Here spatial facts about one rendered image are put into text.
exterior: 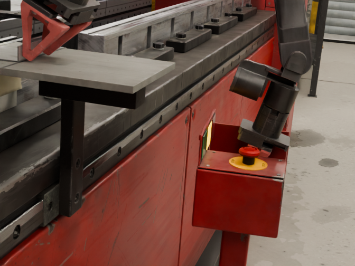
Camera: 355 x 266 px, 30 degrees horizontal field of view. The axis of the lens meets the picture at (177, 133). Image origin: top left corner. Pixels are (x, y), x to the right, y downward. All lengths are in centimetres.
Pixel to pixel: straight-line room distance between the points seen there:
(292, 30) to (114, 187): 44
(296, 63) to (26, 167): 58
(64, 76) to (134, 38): 73
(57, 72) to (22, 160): 13
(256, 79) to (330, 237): 169
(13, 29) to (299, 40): 67
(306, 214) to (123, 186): 191
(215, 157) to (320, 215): 187
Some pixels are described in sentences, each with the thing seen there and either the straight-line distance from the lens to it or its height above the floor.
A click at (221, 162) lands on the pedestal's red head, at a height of 78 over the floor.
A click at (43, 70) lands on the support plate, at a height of 100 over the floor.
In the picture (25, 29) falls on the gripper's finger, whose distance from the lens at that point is 91.
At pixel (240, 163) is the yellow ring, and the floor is 78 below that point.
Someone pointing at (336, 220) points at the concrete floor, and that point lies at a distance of 307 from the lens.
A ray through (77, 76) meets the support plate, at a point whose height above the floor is 100.
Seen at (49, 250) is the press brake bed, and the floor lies 73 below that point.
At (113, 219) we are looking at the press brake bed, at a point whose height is 67.
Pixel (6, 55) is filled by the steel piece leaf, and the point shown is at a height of 100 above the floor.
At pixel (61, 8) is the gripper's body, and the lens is 86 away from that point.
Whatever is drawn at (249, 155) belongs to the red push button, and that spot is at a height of 80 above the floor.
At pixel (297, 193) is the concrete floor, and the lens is 330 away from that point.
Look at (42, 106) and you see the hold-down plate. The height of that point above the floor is 90.
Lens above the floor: 118
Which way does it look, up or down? 17 degrees down
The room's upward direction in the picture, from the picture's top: 4 degrees clockwise
